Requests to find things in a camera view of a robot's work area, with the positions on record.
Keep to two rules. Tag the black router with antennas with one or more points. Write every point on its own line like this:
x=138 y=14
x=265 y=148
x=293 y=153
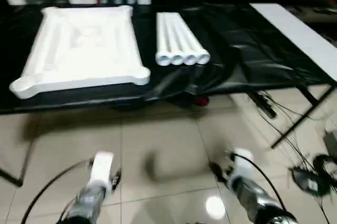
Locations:
x=305 y=179

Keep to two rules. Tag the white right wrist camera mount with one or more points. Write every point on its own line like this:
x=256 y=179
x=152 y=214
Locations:
x=242 y=163

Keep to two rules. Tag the white plastic table leg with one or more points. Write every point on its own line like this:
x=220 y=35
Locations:
x=161 y=37
x=190 y=37
x=181 y=37
x=171 y=37

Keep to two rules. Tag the black metal table leg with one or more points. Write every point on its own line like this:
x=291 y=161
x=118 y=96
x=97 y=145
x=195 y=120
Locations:
x=302 y=117
x=10 y=178

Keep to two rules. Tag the black plastic mat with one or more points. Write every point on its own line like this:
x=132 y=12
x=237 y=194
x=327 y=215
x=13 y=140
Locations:
x=237 y=50

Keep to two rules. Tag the white plastic table top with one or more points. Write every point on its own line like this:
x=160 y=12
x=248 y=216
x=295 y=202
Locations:
x=87 y=45

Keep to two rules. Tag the red round caster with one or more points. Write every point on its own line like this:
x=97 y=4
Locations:
x=203 y=102

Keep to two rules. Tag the black power strip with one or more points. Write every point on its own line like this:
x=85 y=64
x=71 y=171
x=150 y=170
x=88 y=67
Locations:
x=266 y=105

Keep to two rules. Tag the grey electronics box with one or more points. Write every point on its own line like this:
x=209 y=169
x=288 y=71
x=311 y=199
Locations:
x=331 y=142

